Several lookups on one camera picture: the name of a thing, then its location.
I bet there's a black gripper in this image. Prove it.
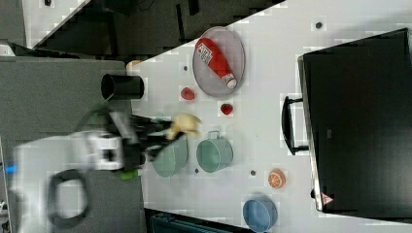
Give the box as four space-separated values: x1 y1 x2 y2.
110 112 182 172

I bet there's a yellow plush banana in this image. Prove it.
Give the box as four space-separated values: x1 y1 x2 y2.
166 113 201 140

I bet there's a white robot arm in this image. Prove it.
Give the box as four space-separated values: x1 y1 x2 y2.
9 111 187 233

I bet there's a black toaster oven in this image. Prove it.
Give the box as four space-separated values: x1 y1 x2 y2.
281 28 411 222

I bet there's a green oval colander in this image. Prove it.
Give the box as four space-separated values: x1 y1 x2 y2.
152 128 188 178

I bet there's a pink plush strawberry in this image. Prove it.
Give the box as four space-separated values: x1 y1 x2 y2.
181 87 195 101

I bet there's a black cylinder container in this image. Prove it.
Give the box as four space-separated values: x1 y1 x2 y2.
101 74 145 100

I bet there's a small red strawberry toy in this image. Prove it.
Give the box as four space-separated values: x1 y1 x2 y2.
221 103 233 116

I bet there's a red plush ketchup bottle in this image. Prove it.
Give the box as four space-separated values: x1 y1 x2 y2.
195 37 237 89

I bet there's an orange slice toy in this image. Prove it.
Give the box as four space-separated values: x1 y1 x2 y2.
268 169 286 189

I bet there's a blue cup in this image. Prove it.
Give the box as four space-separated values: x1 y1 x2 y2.
242 195 278 233

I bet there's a green cup with handle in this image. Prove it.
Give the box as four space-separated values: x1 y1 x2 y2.
196 130 233 173

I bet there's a blue metal frame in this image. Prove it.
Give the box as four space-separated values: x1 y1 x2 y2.
145 209 254 233

